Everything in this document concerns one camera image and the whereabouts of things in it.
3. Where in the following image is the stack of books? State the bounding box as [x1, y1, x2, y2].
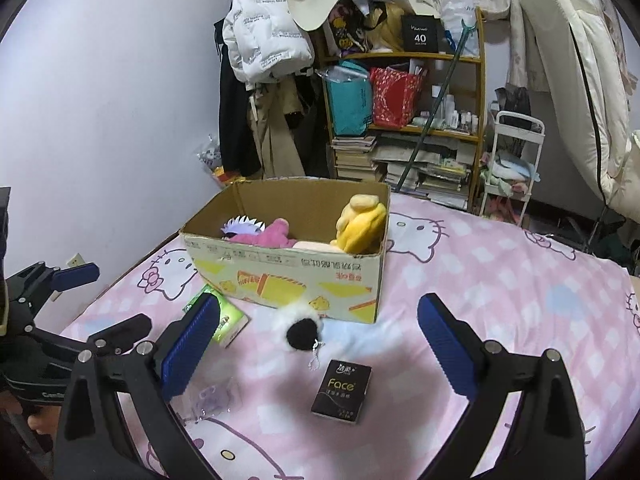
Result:
[330, 136, 382, 181]

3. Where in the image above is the wooden bookshelf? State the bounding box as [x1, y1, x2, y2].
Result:
[314, 0, 486, 210]

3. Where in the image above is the cardboard box with yellow print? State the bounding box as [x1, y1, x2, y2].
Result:
[181, 178, 390, 324]

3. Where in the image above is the black box with number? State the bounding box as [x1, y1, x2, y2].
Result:
[401, 14, 439, 53]

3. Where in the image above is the purple haired doll plush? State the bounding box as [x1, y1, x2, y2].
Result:
[220, 214, 266, 240]

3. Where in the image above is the person left hand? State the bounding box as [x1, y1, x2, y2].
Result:
[0, 391, 61, 437]

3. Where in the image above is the pink plush toy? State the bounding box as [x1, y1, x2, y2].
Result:
[227, 218, 297, 248]

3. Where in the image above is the clear plastic pouch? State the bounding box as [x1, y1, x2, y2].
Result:
[181, 377, 242, 422]

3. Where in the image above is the green tissue pack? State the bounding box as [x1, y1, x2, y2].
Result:
[182, 284, 250, 348]

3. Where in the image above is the pink swirl roll plush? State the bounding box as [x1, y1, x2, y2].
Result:
[293, 240, 343, 254]

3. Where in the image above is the white puffer jacket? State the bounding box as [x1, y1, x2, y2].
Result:
[222, 0, 314, 87]

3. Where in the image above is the cream folded mattress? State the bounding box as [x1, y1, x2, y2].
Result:
[521, 0, 639, 221]

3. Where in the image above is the wall socket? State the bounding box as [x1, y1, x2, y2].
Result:
[66, 252, 86, 268]

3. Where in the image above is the black white fluffy plush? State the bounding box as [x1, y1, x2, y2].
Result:
[272, 302, 324, 370]

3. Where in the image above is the black face tissue pack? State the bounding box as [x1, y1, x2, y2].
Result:
[311, 360, 372, 424]

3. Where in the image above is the teal bag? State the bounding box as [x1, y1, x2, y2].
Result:
[317, 60, 373, 136]

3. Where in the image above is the yellow dog plush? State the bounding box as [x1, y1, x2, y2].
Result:
[330, 194, 387, 255]

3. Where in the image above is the red gift bag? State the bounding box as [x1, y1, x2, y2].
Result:
[370, 67, 427, 128]

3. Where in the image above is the pink hello kitty bedsheet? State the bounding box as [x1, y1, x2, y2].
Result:
[60, 192, 640, 480]

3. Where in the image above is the green broom stick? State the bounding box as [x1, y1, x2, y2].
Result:
[394, 21, 477, 193]

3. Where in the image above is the white rolling cart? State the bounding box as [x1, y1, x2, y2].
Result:
[480, 110, 546, 226]

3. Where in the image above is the plastic snack bag on floor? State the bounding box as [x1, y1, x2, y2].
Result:
[196, 136, 245, 188]

